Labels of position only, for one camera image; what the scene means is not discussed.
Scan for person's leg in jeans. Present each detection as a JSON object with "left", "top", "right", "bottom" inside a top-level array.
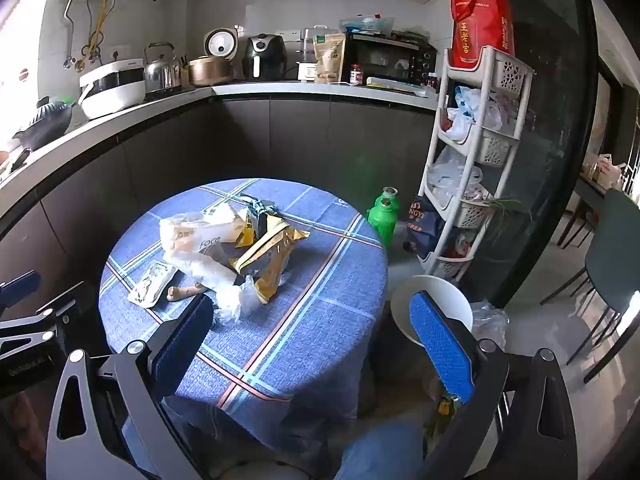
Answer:
[{"left": 334, "top": 422, "right": 426, "bottom": 480}]

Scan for black framed glass door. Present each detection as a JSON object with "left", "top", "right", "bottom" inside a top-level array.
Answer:
[{"left": 452, "top": 0, "right": 601, "bottom": 311}]

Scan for yellow gas hose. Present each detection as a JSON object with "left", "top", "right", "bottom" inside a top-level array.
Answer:
[{"left": 87, "top": 0, "right": 109, "bottom": 61}]

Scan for brown paper bag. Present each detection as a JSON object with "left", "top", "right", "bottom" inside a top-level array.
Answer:
[{"left": 313, "top": 33, "right": 347, "bottom": 84}]

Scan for steel kettle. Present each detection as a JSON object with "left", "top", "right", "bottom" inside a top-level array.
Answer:
[{"left": 144, "top": 42, "right": 182, "bottom": 95}]

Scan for black microwave oven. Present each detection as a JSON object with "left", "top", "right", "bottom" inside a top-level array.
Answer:
[{"left": 345, "top": 34, "right": 437, "bottom": 84}]

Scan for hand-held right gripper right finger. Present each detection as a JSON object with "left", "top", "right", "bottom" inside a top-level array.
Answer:
[{"left": 409, "top": 290, "right": 579, "bottom": 480}]

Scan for clear plastic bread bag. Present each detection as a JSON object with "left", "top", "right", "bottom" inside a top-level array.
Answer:
[{"left": 159, "top": 207, "right": 246, "bottom": 267}]

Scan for green dining chair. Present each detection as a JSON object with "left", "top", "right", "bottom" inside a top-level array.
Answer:
[{"left": 540, "top": 187, "right": 640, "bottom": 376}]

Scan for white countertop cooker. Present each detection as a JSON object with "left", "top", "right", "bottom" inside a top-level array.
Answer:
[{"left": 78, "top": 62, "right": 147, "bottom": 120}]

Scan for clear plastic wrapper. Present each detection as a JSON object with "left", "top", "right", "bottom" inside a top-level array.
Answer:
[{"left": 165, "top": 250, "right": 262, "bottom": 324}]

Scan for gold cooking pot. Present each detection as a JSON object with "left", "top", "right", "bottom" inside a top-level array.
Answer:
[{"left": 187, "top": 55, "right": 235, "bottom": 87}]

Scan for translucent white plastic bags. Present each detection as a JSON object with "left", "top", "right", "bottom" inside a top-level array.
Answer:
[{"left": 430, "top": 147, "right": 484, "bottom": 206}]

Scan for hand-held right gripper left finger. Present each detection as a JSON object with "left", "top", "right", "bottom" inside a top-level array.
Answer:
[{"left": 45, "top": 292, "right": 216, "bottom": 480}]

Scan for dark kitchen counter cabinet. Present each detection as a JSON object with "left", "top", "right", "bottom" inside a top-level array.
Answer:
[{"left": 0, "top": 80, "right": 446, "bottom": 281}]

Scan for white round rice cooker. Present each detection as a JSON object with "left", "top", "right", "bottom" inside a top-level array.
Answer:
[{"left": 203, "top": 27, "right": 240, "bottom": 61}]

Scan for yellow snack bag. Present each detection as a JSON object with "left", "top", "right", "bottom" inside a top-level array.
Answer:
[{"left": 227, "top": 212, "right": 312, "bottom": 304}]

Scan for white printed paper box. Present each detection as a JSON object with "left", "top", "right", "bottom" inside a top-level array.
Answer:
[{"left": 200, "top": 202, "right": 237, "bottom": 224}]

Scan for clear zip bag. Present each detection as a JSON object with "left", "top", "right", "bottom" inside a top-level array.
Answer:
[{"left": 341, "top": 14, "right": 395, "bottom": 36}]

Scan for black wok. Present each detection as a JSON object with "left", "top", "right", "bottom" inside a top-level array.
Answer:
[{"left": 12, "top": 97, "right": 76, "bottom": 153}]

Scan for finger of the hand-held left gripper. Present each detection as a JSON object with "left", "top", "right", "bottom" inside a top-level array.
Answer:
[
  {"left": 0, "top": 282, "right": 98, "bottom": 357},
  {"left": 0, "top": 270, "right": 44, "bottom": 312}
]

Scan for green leafy plant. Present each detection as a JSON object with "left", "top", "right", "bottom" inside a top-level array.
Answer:
[{"left": 460, "top": 195, "right": 524, "bottom": 231}]

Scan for person's left forearm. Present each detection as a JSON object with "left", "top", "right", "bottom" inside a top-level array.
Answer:
[{"left": 0, "top": 394, "right": 47, "bottom": 480}]

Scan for pale bags on dining table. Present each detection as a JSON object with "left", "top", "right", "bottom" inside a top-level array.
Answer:
[{"left": 582, "top": 154, "right": 624, "bottom": 187}]

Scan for white storage rack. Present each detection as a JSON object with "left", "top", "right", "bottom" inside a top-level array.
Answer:
[{"left": 417, "top": 46, "right": 534, "bottom": 281}]

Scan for small white food packet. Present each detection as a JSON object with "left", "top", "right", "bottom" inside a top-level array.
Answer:
[{"left": 127, "top": 262, "right": 179, "bottom": 308}]

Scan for white and blue plastic bags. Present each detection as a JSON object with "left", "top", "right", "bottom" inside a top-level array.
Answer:
[{"left": 445, "top": 86, "right": 503, "bottom": 140}]

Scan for silver flexible hose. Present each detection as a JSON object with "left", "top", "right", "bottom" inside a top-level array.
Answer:
[{"left": 62, "top": 0, "right": 77, "bottom": 69}]

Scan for red gift bag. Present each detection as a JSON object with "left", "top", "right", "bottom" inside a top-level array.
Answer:
[{"left": 450, "top": 0, "right": 516, "bottom": 70}]

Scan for dark blue snack bag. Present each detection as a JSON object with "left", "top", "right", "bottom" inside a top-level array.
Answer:
[{"left": 235, "top": 193, "right": 279, "bottom": 247}]

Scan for black air fryer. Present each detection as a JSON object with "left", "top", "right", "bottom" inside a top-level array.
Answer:
[{"left": 242, "top": 33, "right": 287, "bottom": 81}]

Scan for dark dining table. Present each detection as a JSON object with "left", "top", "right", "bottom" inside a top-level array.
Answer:
[{"left": 557, "top": 175, "right": 609, "bottom": 248}]

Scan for blue plaid tablecloth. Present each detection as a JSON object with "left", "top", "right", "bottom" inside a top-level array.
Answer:
[{"left": 98, "top": 178, "right": 390, "bottom": 480}]

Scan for dark blue printed bag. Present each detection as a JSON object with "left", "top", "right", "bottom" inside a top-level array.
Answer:
[{"left": 402, "top": 195, "right": 449, "bottom": 256}]

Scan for brown ginger root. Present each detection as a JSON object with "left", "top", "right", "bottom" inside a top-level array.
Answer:
[{"left": 167, "top": 282, "right": 208, "bottom": 302}]

